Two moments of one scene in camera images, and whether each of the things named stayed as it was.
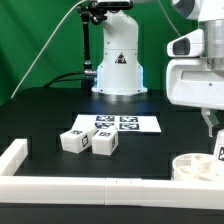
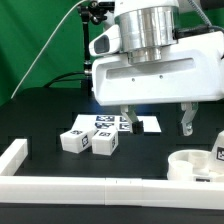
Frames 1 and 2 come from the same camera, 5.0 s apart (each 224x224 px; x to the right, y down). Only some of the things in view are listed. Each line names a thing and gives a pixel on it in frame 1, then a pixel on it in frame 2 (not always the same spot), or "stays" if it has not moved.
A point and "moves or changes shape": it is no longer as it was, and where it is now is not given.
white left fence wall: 13,157 stays
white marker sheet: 124,123 stays
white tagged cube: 218,161 moves or changes shape
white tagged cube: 105,141 stays
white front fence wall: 111,191 stays
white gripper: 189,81 -> 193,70
